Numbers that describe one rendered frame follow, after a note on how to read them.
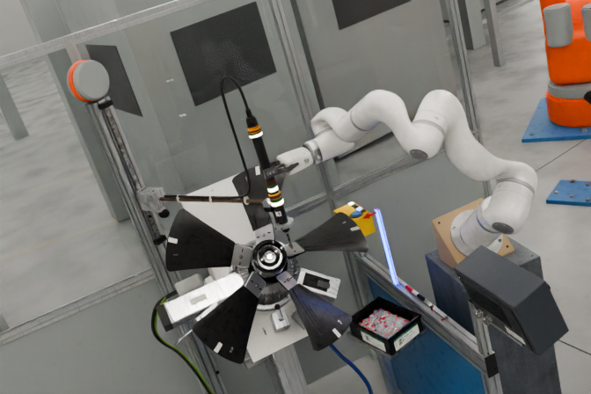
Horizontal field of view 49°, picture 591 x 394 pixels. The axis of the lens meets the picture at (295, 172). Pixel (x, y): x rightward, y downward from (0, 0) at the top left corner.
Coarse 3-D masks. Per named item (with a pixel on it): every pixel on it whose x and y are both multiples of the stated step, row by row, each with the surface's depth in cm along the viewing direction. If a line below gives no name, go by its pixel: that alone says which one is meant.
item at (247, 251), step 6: (234, 246) 223; (240, 246) 223; (246, 246) 223; (234, 252) 225; (240, 252) 224; (246, 252) 224; (234, 258) 226; (246, 258) 225; (234, 264) 227; (240, 264) 227; (246, 264) 226
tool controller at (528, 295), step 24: (480, 264) 178; (504, 264) 173; (480, 288) 173; (504, 288) 166; (528, 288) 162; (480, 312) 184; (504, 312) 168; (528, 312) 162; (552, 312) 165; (528, 336) 165; (552, 336) 167
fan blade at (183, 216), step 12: (180, 216) 223; (192, 216) 222; (180, 228) 223; (192, 228) 222; (204, 228) 222; (180, 240) 223; (192, 240) 223; (204, 240) 223; (216, 240) 223; (228, 240) 222; (168, 252) 224; (180, 252) 224; (192, 252) 224; (204, 252) 224; (216, 252) 224; (228, 252) 224; (168, 264) 225; (180, 264) 225; (192, 264) 226; (204, 264) 226; (216, 264) 226; (228, 264) 226
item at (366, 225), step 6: (348, 204) 275; (336, 210) 273; (342, 210) 271; (348, 210) 269; (354, 210) 268; (360, 210) 266; (366, 210) 265; (360, 216) 261; (354, 222) 260; (360, 222) 261; (366, 222) 262; (372, 222) 263; (360, 228) 262; (366, 228) 263; (372, 228) 264; (366, 234) 264
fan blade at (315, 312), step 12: (300, 288) 224; (300, 300) 218; (312, 300) 222; (324, 300) 227; (300, 312) 215; (312, 312) 217; (324, 312) 221; (336, 312) 224; (312, 324) 214; (324, 324) 217; (336, 324) 220; (348, 324) 223; (312, 336) 212; (324, 336) 214; (336, 336) 216
